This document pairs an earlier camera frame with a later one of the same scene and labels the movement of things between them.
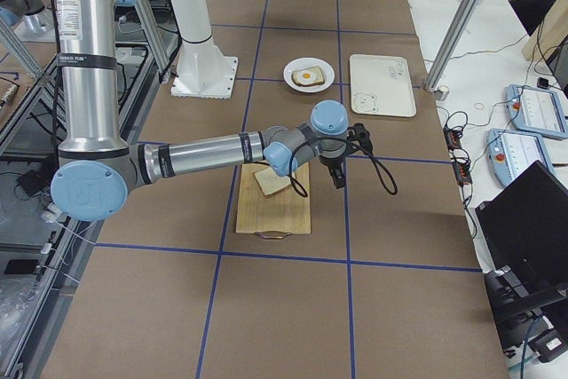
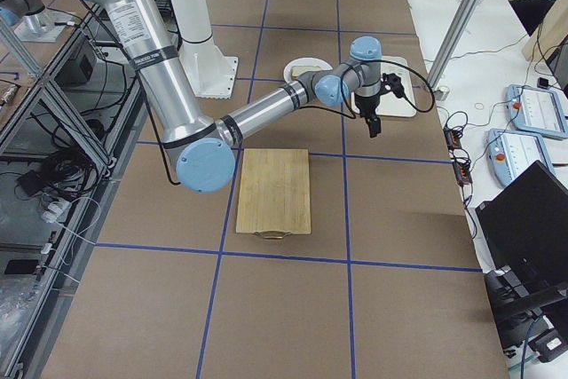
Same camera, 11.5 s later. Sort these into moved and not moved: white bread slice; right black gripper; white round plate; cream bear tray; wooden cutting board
Moved: white bread slice; right black gripper
Not moved: wooden cutting board; cream bear tray; white round plate
